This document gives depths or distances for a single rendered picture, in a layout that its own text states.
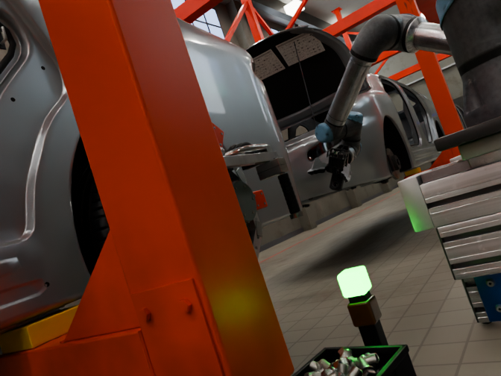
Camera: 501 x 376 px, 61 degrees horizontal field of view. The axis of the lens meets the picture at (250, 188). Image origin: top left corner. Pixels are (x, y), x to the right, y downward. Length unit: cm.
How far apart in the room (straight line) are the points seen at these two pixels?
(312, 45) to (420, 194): 384
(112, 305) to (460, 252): 59
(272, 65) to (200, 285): 414
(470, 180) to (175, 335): 51
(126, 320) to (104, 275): 9
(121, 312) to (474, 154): 63
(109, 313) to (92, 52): 45
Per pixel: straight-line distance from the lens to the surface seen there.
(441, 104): 471
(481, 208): 74
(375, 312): 74
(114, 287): 79
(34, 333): 106
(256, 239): 152
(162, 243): 66
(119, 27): 71
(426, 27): 153
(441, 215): 75
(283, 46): 452
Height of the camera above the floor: 80
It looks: 4 degrees up
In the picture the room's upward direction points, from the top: 19 degrees counter-clockwise
